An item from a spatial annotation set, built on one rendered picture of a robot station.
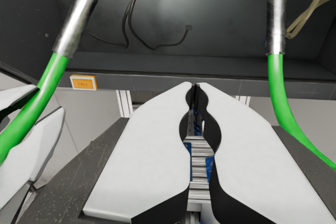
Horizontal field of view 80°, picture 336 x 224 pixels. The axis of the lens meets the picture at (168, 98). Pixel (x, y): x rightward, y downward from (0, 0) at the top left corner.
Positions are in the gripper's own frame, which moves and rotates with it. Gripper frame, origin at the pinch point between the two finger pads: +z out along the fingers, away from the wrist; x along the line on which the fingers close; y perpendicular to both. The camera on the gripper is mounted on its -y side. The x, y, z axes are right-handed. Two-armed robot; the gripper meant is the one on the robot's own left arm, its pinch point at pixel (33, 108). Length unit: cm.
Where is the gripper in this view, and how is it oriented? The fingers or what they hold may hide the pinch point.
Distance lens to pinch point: 18.5
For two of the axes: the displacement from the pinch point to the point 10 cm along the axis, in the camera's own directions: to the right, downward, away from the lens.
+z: 5.9, -7.4, 3.2
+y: -2.6, 1.9, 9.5
